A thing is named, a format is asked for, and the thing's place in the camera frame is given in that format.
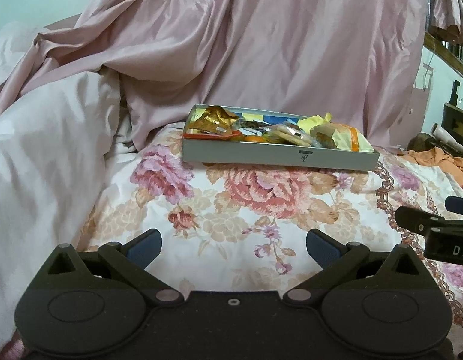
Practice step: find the orange cloth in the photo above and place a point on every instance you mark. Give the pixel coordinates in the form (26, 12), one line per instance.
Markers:
(445, 163)

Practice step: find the wooden window frame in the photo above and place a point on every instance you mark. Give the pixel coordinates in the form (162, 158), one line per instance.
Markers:
(444, 31)

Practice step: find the round rice cracker packet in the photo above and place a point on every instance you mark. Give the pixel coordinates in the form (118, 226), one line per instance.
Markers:
(292, 135)

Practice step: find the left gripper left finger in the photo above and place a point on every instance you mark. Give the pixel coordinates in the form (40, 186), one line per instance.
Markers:
(128, 262)

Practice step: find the gold foil snack packet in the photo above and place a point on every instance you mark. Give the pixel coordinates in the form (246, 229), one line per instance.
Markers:
(213, 120)

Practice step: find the floral bed sheet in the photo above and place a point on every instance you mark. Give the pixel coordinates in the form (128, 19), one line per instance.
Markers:
(242, 228)

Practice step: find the yellow orange bread packet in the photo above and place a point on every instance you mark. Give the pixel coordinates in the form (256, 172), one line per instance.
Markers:
(341, 137)

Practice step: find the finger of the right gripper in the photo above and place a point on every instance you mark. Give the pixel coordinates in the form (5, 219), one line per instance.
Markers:
(421, 222)
(454, 204)

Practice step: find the green round pastry packet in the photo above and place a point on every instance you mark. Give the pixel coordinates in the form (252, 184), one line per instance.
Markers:
(273, 137)

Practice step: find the yellow blue dinosaur snack bag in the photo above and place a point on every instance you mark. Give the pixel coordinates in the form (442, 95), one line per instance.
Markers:
(302, 122)

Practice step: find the dark wooden headboard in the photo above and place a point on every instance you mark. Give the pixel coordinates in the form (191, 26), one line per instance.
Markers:
(452, 120)

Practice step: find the dark seaweed snack packet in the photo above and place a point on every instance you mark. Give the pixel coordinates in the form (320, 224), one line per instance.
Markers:
(253, 124)

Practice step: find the pale pink duvet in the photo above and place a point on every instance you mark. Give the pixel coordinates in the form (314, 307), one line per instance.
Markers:
(55, 131)

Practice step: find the white rolled tube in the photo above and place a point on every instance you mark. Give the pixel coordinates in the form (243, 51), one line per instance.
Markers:
(443, 136)

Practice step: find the pink satin curtain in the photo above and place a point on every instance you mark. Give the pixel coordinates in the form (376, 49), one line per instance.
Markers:
(356, 59)

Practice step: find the red orange snack packet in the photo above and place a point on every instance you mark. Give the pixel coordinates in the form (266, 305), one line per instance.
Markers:
(235, 136)

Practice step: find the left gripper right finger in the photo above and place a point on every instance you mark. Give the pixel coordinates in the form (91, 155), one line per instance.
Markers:
(339, 262)

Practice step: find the grey shallow cardboard box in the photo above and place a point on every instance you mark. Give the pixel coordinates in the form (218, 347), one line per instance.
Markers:
(251, 153)

